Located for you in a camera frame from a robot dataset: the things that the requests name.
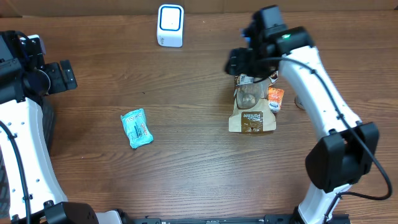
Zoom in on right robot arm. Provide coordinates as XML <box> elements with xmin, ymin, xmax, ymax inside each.
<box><xmin>225</xmin><ymin>5</ymin><xmax>379</xmax><ymax>223</ymax></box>

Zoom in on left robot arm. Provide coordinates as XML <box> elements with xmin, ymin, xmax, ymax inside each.
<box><xmin>1</xmin><ymin>30</ymin><xmax>128</xmax><ymax>223</ymax></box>

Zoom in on beige snack pouch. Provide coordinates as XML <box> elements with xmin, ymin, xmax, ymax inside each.
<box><xmin>228</xmin><ymin>72</ymin><xmax>278</xmax><ymax>134</ymax></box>

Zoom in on orange tissue pack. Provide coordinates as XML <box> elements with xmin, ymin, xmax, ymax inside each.
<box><xmin>268</xmin><ymin>87</ymin><xmax>284</xmax><ymax>113</ymax></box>

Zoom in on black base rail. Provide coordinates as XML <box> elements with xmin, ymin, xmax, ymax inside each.
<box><xmin>124</xmin><ymin>213</ymin><xmax>352</xmax><ymax>224</ymax></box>

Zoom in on white barcode scanner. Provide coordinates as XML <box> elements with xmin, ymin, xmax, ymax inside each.
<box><xmin>157</xmin><ymin>4</ymin><xmax>185</xmax><ymax>48</ymax></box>

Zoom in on mint green wipes pack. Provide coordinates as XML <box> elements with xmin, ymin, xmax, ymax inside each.
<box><xmin>121</xmin><ymin>108</ymin><xmax>154</xmax><ymax>149</ymax></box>

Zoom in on dark grey plastic basket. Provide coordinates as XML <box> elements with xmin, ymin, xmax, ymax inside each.
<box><xmin>42</xmin><ymin>98</ymin><xmax>56</xmax><ymax>152</ymax></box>

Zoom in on green lid jar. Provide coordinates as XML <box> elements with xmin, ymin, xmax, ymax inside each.
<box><xmin>295</xmin><ymin>95</ymin><xmax>305</xmax><ymax>110</ymax></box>

